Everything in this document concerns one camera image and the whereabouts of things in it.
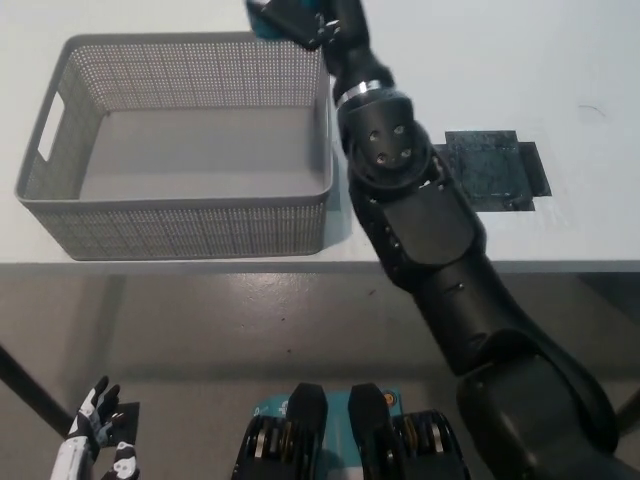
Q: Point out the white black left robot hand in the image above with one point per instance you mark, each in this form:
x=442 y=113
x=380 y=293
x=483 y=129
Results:
x=87 y=425

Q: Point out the teal Lysol air spray can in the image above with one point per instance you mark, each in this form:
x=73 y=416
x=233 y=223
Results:
x=262 y=22

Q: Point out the black table leg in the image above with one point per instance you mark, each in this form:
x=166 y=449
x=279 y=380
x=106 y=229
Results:
x=30 y=385

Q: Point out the black tape patch on table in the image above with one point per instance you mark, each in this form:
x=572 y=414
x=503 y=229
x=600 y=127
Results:
x=492 y=160

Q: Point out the grey perforated plastic basket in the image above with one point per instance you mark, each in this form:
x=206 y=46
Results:
x=200 y=150

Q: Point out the black floor tape patch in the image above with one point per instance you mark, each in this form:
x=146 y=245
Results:
x=127 y=420

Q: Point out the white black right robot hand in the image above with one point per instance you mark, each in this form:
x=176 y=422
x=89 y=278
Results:
x=330 y=15

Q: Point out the black teal robot body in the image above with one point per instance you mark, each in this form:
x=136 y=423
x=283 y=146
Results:
x=345 y=440

